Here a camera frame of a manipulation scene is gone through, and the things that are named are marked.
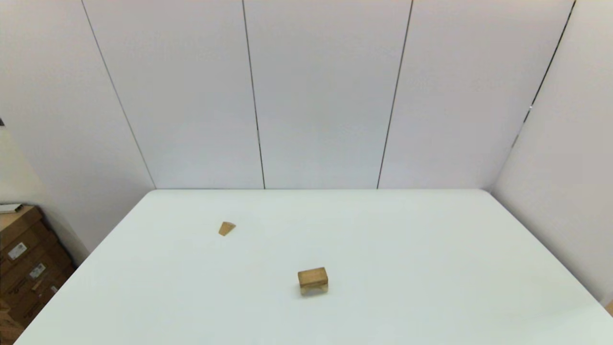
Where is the rectangular wooden building block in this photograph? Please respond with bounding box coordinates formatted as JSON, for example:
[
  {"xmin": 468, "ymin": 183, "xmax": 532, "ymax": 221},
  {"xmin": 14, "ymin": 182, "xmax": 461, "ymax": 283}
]
[{"xmin": 297, "ymin": 267, "xmax": 329, "ymax": 288}]

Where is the brown cardboard box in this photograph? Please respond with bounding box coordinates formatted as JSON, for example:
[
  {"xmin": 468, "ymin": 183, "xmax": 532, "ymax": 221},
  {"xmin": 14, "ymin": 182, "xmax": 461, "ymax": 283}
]
[
  {"xmin": 0, "ymin": 205, "xmax": 59, "ymax": 264},
  {"xmin": 0, "ymin": 242, "xmax": 77, "ymax": 327},
  {"xmin": 0, "ymin": 299, "xmax": 25, "ymax": 345}
]

